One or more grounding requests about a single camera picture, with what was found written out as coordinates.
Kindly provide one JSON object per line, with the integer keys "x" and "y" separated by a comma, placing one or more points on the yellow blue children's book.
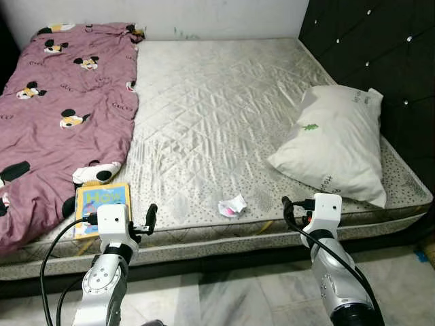
{"x": 102, "y": 197}

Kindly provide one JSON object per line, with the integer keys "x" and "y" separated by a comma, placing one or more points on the white paper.
{"x": 232, "y": 206}

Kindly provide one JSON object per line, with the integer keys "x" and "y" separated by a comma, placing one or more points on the white pillow with tree print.
{"x": 336, "y": 139}

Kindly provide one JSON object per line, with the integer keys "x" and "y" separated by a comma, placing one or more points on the pink cartoon mouse blanket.
{"x": 61, "y": 102}

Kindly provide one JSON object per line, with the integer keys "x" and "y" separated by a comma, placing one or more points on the silver left robot leg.
{"x": 153, "y": 323}

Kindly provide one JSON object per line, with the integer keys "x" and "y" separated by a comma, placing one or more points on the white quilted mattress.
{"x": 217, "y": 122}

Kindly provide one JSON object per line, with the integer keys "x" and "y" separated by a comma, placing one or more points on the brown rug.
{"x": 429, "y": 251}

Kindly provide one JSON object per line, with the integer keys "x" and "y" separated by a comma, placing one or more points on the blue tape piece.
{"x": 421, "y": 257}

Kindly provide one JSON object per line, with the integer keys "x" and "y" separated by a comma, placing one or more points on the black tufted headboard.
{"x": 380, "y": 47}

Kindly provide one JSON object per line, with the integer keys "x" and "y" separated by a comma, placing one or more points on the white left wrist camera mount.
{"x": 112, "y": 219}

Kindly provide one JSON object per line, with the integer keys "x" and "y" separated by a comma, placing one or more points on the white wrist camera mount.
{"x": 112, "y": 219}
{"x": 326, "y": 210}

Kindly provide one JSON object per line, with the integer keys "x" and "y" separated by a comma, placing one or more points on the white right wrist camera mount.
{"x": 326, "y": 210}

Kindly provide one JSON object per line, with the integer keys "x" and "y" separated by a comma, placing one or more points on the black bed frame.
{"x": 408, "y": 238}

